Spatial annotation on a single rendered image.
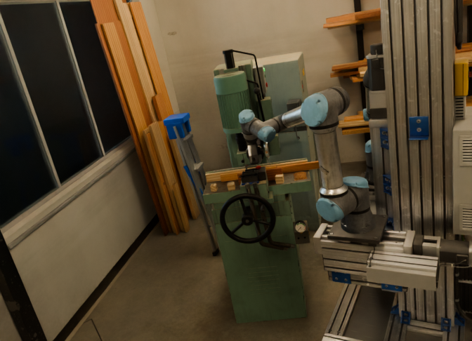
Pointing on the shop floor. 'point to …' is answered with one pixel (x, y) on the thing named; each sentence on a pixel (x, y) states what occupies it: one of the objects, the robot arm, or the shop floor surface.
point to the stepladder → (192, 168)
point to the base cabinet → (263, 273)
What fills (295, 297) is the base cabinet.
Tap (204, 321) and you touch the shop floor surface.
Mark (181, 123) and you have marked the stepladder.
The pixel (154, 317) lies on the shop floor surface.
